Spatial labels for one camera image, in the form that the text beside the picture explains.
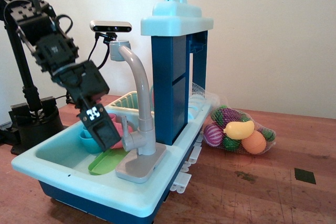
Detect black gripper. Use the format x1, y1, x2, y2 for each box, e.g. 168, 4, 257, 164
51, 61, 121, 152

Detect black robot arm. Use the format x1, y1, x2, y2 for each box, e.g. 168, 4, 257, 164
1, 0, 121, 155

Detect pink toy cup rear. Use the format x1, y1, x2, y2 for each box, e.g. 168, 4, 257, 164
108, 113, 117, 122

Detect pink toy cup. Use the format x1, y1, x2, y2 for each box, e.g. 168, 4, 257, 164
108, 113, 117, 122
111, 122, 133, 149

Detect teal toy cup rear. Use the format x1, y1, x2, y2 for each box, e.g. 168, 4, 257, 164
82, 126, 92, 138

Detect teal toy cup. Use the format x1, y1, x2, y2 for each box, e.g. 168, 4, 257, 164
80, 131, 102, 154
82, 126, 92, 138

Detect pink toy cup front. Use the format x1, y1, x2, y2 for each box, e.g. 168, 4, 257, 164
111, 122, 133, 149

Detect teal toy cup front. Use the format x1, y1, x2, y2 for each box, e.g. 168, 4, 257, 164
80, 131, 102, 154

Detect green toy tray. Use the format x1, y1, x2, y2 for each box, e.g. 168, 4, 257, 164
88, 148, 128, 175

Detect toy sink blue basin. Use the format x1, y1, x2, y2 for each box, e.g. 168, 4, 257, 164
12, 102, 211, 223

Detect grey toy faucet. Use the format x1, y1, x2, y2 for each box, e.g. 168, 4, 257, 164
110, 40, 166, 184

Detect light blue toy plates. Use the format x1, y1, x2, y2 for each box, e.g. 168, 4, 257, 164
188, 94, 206, 120

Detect white plastic clips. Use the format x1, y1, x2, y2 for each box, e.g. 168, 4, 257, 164
170, 132, 203, 194

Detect purple toy onion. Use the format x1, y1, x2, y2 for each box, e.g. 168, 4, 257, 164
204, 124, 224, 147

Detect blue toy shelf tower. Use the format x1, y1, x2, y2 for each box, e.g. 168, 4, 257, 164
141, 0, 214, 145

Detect mesh bag of toy food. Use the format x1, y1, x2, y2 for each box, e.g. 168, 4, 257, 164
188, 83, 276, 155

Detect yellow toy mango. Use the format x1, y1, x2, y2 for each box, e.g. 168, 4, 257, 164
223, 121, 255, 140

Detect orange toy fruit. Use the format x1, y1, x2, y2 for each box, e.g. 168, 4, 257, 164
242, 131, 266, 154

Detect black tape patch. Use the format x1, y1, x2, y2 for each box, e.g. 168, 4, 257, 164
294, 168, 316, 185

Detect black camera cable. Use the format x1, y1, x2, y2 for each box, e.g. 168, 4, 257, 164
86, 34, 110, 70

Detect grey depth camera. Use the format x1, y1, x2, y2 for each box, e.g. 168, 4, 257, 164
90, 20, 132, 33

